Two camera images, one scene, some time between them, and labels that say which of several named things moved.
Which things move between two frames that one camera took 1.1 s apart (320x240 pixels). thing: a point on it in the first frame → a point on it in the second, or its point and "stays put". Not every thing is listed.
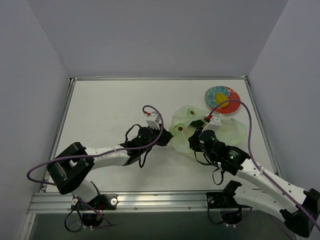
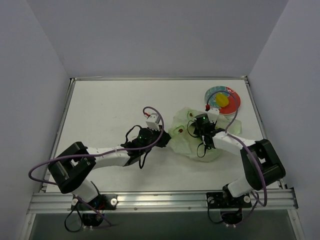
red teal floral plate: [210, 98] stays put
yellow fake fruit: [221, 97] stays put
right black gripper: [194, 139] → [198, 130]
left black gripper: [163, 137] stays put
